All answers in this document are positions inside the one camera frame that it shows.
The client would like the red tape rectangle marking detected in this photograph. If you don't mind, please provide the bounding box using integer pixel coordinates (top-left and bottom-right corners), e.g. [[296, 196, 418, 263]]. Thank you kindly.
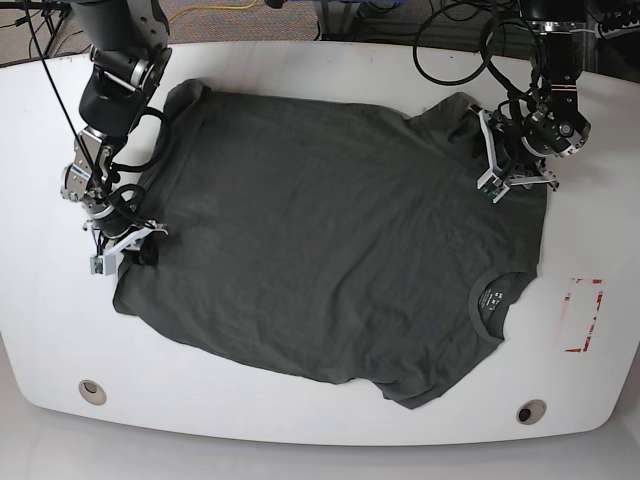
[[559, 278, 605, 353]]

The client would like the wrist camera on image-right arm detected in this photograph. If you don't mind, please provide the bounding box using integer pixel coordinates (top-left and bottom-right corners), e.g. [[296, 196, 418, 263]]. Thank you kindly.
[[477, 171, 510, 204]]

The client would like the gripper body image-left arm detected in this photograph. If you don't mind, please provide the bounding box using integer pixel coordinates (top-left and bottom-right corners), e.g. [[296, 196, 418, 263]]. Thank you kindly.
[[83, 209, 168, 255]]

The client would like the wrist camera on image-left arm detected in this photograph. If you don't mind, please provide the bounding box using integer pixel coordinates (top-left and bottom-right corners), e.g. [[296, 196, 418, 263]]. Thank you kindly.
[[89, 254, 118, 276]]

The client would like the black tripod stand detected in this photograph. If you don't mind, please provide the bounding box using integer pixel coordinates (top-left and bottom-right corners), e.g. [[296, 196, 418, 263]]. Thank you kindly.
[[1, 1, 89, 63]]

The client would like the yellow cable on floor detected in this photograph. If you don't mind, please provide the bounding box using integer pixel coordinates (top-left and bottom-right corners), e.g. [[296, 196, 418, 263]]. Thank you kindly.
[[167, 0, 259, 24]]

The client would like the white power strip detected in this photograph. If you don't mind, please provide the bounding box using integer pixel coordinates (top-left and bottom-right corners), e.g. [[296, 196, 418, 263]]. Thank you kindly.
[[596, 9, 639, 40]]

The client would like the table cable grommet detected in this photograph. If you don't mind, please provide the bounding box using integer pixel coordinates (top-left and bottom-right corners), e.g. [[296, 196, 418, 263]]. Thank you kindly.
[[516, 399, 547, 425], [78, 380, 107, 406]]

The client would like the left table cable grommet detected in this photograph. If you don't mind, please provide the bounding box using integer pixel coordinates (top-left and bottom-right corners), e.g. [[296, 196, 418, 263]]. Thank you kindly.
[[78, 380, 107, 406]]

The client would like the dark grey T-shirt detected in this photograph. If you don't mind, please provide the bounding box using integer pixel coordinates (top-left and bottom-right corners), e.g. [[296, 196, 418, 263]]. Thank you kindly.
[[113, 80, 548, 409]]

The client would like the grey metal frame background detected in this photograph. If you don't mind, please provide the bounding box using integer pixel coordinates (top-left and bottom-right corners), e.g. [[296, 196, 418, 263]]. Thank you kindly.
[[314, 1, 364, 41]]

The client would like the right table cable grommet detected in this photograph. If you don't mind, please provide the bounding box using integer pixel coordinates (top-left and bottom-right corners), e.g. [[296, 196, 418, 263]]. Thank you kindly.
[[516, 399, 547, 425]]

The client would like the gripper body image-right arm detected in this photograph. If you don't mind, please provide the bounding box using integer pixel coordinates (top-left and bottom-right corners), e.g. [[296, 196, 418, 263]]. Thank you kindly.
[[468, 104, 559, 191]]

